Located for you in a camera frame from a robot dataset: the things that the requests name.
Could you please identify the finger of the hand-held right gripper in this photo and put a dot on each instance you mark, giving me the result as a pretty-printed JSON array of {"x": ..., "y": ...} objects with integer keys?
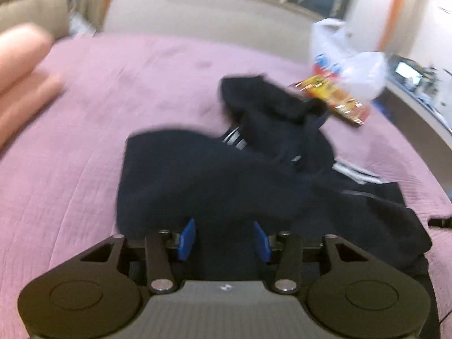
[{"x": 440, "y": 223}]

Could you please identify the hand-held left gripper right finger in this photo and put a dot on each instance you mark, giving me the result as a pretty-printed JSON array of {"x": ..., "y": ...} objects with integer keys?
[{"x": 262, "y": 241}]

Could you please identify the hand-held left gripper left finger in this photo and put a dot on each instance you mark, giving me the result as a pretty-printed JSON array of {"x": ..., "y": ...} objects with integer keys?
[{"x": 186, "y": 237}]

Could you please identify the black garment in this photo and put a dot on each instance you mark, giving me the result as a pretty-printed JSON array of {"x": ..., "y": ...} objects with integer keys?
[{"x": 226, "y": 183}]

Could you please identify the curved desk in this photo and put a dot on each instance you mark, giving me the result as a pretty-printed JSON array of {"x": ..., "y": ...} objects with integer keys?
[{"x": 420, "y": 102}]

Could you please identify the purple bedspread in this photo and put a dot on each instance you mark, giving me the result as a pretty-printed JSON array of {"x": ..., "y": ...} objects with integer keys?
[{"x": 88, "y": 141}]

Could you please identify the small lit screen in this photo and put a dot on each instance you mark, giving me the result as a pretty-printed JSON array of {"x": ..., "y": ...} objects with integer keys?
[{"x": 408, "y": 70}]

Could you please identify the yellow red snack packet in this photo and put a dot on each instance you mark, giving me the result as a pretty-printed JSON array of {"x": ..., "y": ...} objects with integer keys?
[{"x": 335, "y": 99}]

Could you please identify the white plastic bag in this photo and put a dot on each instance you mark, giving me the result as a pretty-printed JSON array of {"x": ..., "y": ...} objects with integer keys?
[{"x": 348, "y": 63}]

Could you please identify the pink pillow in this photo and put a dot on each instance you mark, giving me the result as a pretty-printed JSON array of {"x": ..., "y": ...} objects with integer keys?
[
  {"x": 24, "y": 106},
  {"x": 19, "y": 60}
]

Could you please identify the small white bag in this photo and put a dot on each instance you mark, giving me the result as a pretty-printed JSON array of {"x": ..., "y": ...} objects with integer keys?
[{"x": 81, "y": 24}]

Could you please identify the beige padded headboard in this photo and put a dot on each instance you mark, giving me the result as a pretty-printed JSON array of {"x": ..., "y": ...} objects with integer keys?
[{"x": 31, "y": 0}]

